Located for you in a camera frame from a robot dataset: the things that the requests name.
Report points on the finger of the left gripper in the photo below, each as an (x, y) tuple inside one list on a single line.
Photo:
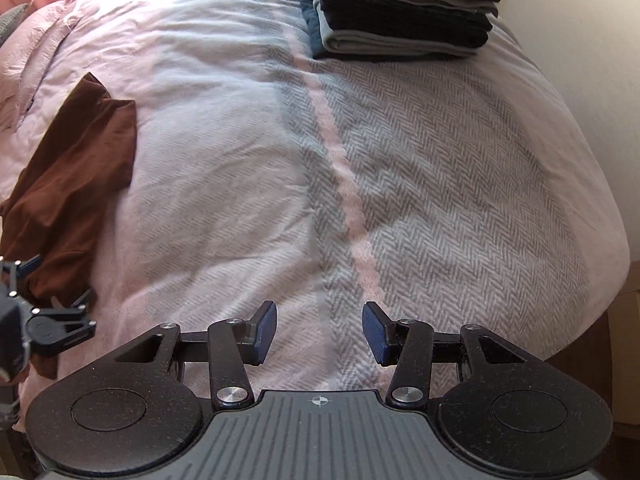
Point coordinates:
[(53, 331), (25, 265)]

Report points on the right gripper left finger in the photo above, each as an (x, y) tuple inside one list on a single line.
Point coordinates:
[(152, 365)]

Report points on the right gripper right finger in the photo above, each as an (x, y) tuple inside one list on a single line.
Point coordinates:
[(413, 347)]

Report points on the brown long sleeve shirt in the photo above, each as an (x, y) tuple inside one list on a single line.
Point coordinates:
[(59, 203)]

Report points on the pink pillow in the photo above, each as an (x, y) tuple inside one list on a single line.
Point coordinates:
[(26, 56)]

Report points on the grey checked pillow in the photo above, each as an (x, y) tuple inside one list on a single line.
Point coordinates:
[(10, 20)]

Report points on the grey folded garment bottom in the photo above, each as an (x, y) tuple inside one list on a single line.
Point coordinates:
[(356, 42)]

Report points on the dark navy folded garment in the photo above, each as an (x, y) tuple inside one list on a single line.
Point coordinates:
[(463, 28)]

